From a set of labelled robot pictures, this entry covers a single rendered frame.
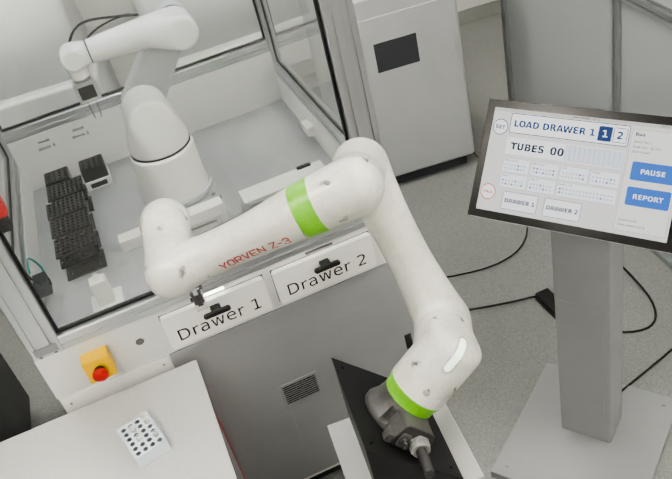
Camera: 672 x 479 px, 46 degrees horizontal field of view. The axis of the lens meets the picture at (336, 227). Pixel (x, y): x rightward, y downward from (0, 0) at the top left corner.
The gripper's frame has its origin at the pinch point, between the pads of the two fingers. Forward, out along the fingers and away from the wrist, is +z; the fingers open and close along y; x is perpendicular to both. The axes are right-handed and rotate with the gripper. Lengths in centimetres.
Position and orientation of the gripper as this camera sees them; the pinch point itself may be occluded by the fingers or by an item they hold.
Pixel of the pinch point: (199, 301)
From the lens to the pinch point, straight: 203.8
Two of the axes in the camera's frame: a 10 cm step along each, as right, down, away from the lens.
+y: 4.0, 7.4, -5.5
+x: 9.1, -3.7, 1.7
